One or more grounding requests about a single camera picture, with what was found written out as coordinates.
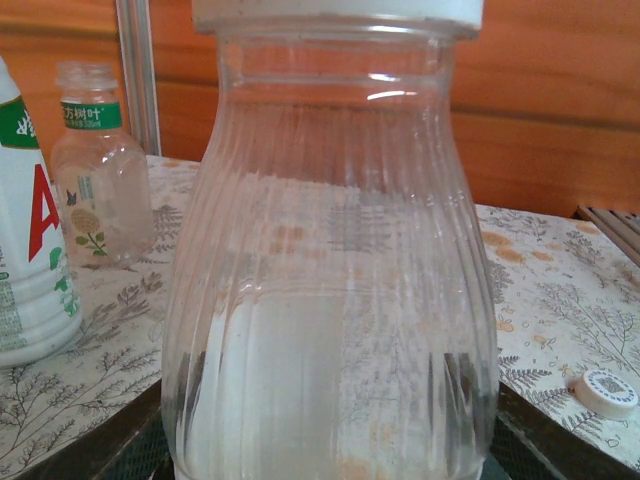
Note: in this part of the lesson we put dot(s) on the wide white bottle cap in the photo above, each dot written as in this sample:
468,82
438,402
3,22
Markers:
340,12

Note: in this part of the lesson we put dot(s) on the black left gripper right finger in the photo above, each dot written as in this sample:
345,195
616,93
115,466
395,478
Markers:
540,450

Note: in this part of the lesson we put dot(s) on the small clear bottle green label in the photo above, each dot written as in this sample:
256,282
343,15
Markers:
100,200

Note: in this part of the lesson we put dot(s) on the floral patterned tablecloth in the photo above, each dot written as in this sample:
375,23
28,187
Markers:
550,300

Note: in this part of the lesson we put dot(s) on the clear ribbed plastic bottle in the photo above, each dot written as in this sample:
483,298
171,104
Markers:
325,250

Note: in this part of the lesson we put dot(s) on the aluminium frame side rail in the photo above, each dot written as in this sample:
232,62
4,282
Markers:
612,225

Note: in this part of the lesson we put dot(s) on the white cap with printed code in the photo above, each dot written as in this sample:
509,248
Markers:
602,395

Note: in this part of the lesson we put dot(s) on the aluminium frame post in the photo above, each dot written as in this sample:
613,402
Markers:
137,75

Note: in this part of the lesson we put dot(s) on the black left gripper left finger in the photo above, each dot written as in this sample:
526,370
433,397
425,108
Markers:
125,450

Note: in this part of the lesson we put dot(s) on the white bottle with green label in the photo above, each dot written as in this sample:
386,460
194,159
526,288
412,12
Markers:
30,300

